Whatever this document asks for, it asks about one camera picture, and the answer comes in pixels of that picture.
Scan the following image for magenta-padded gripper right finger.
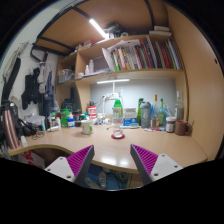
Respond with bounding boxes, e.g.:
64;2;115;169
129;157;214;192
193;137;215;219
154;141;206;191
129;143;184;186

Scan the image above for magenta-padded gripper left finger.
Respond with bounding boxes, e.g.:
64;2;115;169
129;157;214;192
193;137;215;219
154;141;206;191
44;144;96;188

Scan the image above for clear bottle with green cap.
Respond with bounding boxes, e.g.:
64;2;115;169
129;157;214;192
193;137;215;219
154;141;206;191
111;99;125;139

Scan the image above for red and white cardboard box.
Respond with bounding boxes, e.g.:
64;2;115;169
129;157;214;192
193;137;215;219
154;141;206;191
19;149;47;170

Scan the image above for grey slipper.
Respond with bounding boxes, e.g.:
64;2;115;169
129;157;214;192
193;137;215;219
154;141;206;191
97;170;109;190
84;176;101;191

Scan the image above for brown jar with white lid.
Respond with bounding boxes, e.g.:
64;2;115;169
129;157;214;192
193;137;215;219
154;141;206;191
165;116;177;134

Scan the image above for brown ceramic mug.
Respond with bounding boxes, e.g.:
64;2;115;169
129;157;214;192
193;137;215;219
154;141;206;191
174;119;194;137

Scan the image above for green plastic container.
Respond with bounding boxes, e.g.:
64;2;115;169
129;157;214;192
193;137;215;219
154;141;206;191
59;108;71;128

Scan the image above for clear bottle with gold cap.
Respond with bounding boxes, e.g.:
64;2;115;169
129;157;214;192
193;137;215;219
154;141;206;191
150;94;161;129

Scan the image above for slim bottle with green cap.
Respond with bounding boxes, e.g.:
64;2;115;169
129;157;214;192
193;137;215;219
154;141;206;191
158;97;166;127

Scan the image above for grey shaker bottle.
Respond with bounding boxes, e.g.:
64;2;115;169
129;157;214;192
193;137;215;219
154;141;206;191
139;101;152;130

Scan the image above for tall clear glass bottle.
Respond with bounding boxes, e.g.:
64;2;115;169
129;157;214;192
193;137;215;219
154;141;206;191
174;90;185;122

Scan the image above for flat round red coaster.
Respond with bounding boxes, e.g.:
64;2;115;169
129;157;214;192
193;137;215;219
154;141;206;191
110;133;127;141

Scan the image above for white and blue carton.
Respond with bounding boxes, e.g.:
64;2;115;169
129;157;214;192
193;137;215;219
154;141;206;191
123;107;139;127

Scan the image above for red and white can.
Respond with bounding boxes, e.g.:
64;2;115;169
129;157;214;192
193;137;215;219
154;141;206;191
87;105;98;121

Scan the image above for dark hanging clothes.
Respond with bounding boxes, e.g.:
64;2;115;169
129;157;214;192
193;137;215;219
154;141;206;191
20;61;57;116

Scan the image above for wooden shelf unit with books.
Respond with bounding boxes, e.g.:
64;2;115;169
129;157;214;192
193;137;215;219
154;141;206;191
54;31;188;128

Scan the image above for white light bar under shelf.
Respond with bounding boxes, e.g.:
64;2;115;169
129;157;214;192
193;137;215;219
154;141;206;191
96;78;131;85

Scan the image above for white ceiling light tube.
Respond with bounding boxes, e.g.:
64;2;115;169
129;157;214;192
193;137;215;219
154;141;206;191
88;18;110;41

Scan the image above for white mug with green handle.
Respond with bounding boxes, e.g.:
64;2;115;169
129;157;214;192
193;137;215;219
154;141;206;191
80;119;95;136

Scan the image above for dark bag with straps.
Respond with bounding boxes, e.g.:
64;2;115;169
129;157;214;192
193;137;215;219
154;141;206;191
0;56;25;152

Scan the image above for black metal frame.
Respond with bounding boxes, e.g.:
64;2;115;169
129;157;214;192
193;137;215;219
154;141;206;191
29;0;158;63

